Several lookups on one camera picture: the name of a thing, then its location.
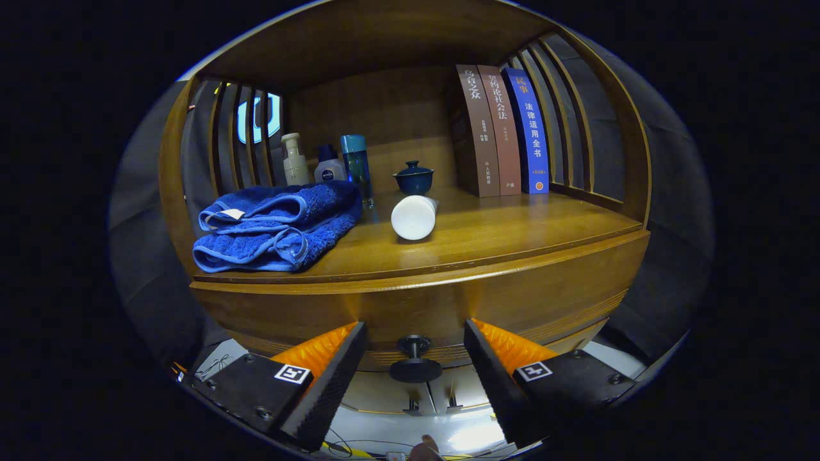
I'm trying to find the blue book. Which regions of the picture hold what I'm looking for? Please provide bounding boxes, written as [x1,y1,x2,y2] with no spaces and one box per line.
[502,68,550,195]

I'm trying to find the reddish brown book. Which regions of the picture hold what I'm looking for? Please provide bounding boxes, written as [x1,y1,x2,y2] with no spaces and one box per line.
[477,65,522,196]

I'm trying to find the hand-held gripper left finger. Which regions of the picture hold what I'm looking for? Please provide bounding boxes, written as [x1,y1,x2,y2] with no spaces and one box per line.
[183,321,368,452]

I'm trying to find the wooden cabinet door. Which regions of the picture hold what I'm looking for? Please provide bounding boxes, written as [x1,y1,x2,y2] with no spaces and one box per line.
[426,365,494,410]
[346,373,439,414]

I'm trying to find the wooden countertop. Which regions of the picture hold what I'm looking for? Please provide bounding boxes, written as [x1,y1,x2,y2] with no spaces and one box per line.
[192,186,643,284]

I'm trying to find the white bottle with blue cap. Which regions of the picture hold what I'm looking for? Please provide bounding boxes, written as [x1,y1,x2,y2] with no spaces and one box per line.
[313,144,347,184]

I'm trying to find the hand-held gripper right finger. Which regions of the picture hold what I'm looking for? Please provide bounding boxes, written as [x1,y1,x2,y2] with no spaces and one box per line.
[464,318,638,449]

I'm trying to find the teal translucent bottle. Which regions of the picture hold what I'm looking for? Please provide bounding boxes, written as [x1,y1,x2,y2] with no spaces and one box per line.
[340,134,374,209]

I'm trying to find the white squeeze tube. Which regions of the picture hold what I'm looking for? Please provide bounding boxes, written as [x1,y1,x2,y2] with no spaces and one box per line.
[391,195,439,241]

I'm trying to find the wooden drawer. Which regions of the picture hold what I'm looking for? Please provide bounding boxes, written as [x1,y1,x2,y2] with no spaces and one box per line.
[190,229,651,385]

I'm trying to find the blue folded towel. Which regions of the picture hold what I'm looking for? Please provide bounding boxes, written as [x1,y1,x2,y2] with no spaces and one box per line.
[192,181,363,273]

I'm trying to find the blue lidded tea bowl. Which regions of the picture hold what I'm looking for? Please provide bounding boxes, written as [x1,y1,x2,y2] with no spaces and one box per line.
[393,160,435,196]

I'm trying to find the white pump bottle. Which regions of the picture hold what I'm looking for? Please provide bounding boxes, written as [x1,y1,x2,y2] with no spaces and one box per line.
[281,133,310,187]

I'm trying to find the wooden cabinet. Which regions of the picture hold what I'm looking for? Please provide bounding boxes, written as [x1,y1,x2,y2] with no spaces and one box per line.
[158,0,653,417]

